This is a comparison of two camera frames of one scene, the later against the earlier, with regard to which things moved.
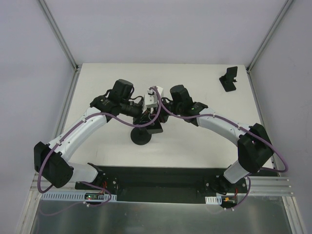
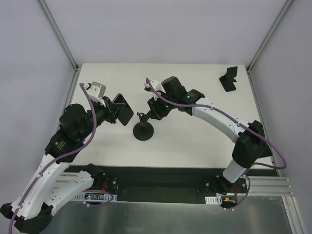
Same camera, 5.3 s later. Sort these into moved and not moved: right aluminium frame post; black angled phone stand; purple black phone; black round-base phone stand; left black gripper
Moved: black round-base phone stand; left black gripper; purple black phone
Not moved: black angled phone stand; right aluminium frame post
